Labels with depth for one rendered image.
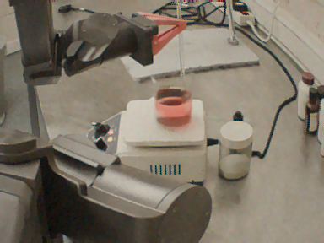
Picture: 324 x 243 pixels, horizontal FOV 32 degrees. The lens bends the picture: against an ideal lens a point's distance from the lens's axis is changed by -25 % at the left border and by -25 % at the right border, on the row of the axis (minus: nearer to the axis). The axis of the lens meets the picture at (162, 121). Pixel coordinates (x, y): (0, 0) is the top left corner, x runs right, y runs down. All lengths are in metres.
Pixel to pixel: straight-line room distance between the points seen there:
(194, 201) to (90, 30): 0.49
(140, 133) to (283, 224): 0.31
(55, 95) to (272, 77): 0.48
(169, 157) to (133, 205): 0.68
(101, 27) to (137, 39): 0.11
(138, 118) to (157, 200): 0.73
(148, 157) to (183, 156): 0.05
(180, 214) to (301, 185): 0.72
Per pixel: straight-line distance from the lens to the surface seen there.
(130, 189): 0.40
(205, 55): 1.48
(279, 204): 1.05
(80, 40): 0.85
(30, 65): 0.87
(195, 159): 1.07
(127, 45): 0.95
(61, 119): 1.30
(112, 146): 1.10
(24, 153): 0.39
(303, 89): 1.26
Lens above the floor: 1.42
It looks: 32 degrees down
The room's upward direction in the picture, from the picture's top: 2 degrees counter-clockwise
